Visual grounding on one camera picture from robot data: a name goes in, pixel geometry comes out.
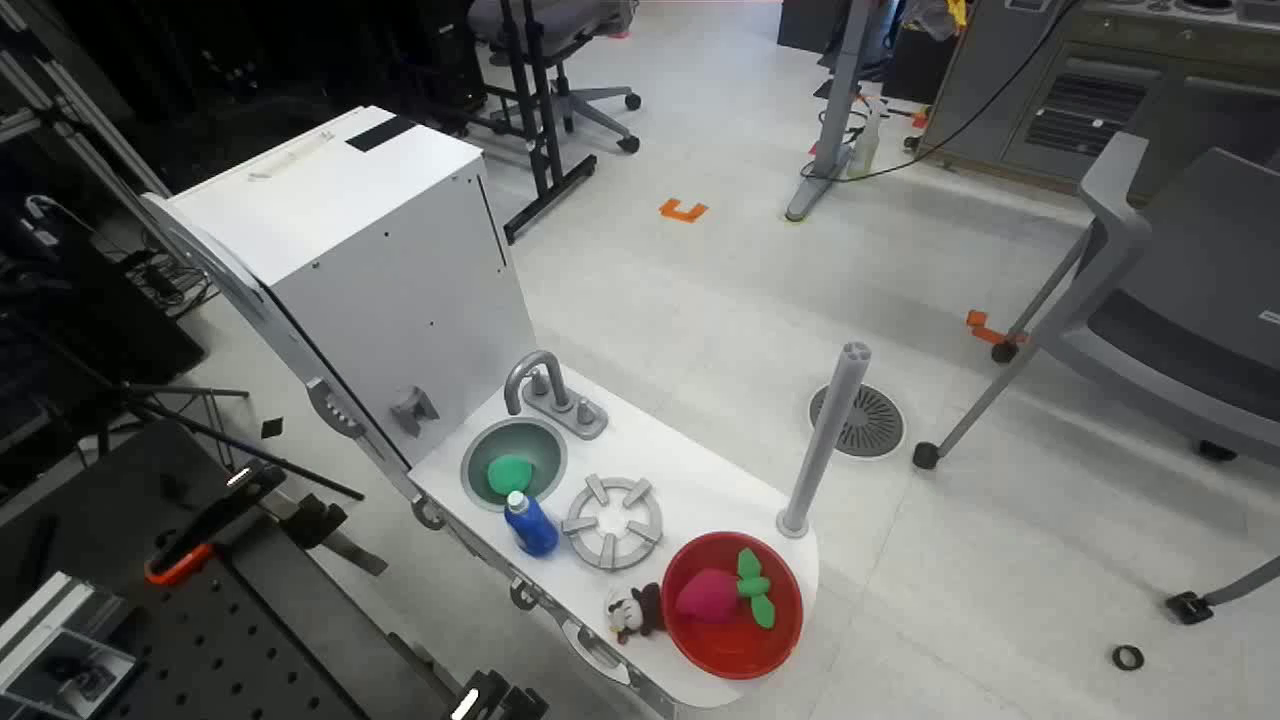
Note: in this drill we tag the small brown white toy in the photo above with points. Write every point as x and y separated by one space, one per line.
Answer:
633 614

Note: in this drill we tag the grey toy sink bowl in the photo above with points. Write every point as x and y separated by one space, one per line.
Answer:
539 445

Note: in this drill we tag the red plastic bowl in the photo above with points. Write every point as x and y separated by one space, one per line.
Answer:
725 651

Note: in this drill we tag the orange black clamp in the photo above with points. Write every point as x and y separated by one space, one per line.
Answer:
201 533

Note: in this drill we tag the blue cup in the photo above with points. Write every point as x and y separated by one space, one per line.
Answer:
533 530

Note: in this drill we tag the white toy kitchen unit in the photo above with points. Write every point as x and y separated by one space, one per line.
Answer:
387 280

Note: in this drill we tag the orange floor tape by chair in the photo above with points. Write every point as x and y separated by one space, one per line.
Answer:
986 326

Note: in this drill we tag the green toy in sink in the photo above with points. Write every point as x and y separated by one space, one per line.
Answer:
509 472

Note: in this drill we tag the black metal stand frame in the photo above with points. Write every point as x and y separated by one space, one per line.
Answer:
545 195

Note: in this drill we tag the grey toy kitchen pole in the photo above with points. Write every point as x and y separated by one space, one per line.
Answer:
825 424

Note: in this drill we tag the pink toy food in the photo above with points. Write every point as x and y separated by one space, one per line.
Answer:
706 599

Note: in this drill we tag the grey toy kitchen knob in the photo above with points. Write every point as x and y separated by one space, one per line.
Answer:
415 413

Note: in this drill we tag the black chair foot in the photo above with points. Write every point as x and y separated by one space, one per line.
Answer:
1191 605

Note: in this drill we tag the grey toy tap faucet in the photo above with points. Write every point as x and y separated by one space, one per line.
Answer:
533 368

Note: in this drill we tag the grey plastic chair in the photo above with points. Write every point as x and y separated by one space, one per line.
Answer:
1203 267

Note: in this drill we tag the orange bracket-shaped floor tape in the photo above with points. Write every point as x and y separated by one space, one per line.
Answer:
680 209

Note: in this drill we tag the grey metal stand leg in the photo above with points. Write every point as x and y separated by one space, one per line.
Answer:
837 123

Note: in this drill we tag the green toy vegetable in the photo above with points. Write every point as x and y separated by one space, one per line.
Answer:
754 576

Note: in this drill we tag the black office swivel chair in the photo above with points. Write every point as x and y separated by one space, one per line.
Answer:
533 24

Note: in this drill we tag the round dark floor cover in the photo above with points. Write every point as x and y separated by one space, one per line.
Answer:
875 421

